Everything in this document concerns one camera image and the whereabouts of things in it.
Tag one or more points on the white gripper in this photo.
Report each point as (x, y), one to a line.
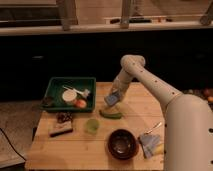
(117, 91)

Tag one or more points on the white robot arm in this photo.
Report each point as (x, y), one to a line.
(188, 137)

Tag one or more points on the green plastic cup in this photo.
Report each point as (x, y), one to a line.
(92, 126)

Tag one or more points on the dark small cup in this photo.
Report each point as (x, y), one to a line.
(48, 101)

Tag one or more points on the green cucumber toy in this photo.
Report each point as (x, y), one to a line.
(110, 116)

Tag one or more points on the white plastic utensil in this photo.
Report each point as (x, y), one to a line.
(84, 93)

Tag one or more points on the orange toy fruit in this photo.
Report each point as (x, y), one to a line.
(80, 103)

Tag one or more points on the metal spoon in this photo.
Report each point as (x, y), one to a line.
(153, 128)

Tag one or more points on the dark brown bowl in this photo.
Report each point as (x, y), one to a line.
(122, 144)

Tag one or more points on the blue folded cloth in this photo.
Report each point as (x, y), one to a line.
(148, 143)

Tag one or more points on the dark pinecone object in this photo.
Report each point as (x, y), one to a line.
(63, 117)

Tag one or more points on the green plastic tray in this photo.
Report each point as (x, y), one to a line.
(55, 90)

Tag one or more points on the yellow toy banana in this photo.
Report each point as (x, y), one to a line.
(159, 149)

